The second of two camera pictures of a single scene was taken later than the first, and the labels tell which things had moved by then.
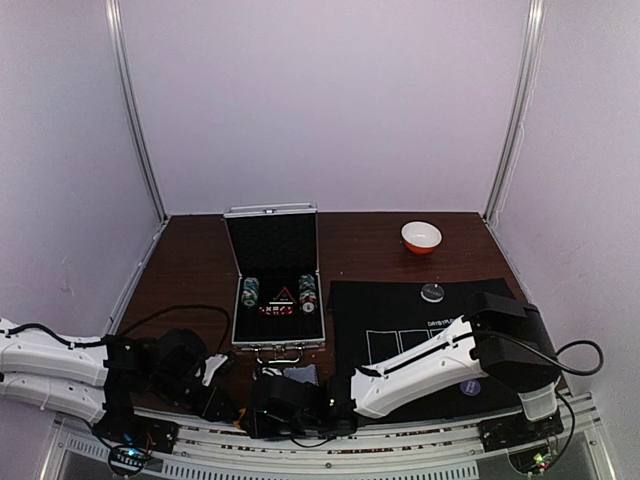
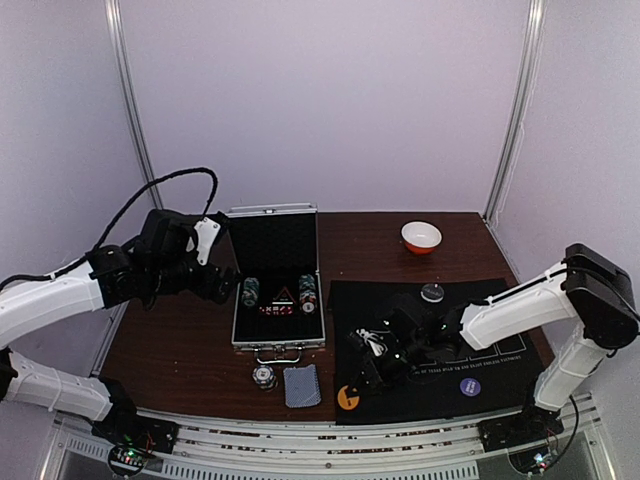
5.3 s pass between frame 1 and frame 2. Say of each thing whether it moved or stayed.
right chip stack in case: stayed
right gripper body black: moved
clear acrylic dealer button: stayed
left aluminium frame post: stayed
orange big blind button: moved
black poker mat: stayed
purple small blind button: stayed
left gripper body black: moved
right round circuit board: stayed
